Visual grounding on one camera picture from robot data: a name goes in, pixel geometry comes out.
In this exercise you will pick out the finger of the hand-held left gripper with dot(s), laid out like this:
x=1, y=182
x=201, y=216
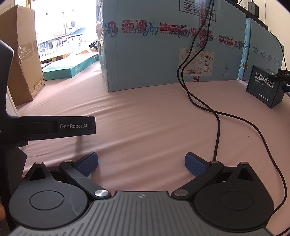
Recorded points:
x=91, y=126

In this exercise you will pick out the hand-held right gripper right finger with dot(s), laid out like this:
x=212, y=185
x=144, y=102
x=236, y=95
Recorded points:
x=194, y=164

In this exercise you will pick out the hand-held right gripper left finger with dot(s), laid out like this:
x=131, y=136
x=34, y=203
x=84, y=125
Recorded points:
x=87, y=164

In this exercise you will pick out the person's left hand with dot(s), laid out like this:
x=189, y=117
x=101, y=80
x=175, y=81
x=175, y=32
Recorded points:
x=1, y=212

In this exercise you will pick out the teal flat box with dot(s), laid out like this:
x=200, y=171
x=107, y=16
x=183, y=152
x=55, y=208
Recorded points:
x=68, y=68

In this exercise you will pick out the brown cardboard box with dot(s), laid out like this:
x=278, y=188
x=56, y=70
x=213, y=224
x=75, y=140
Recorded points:
x=21, y=56

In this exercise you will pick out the large light blue cardboard box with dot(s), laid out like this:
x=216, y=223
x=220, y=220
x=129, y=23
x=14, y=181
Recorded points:
x=147, y=56

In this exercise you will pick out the small dark printed box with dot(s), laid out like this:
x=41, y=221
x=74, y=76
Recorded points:
x=262, y=90

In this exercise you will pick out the black labelled device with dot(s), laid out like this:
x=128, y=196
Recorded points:
x=284, y=74

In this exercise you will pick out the black power adapter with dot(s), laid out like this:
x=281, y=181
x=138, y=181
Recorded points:
x=253, y=9

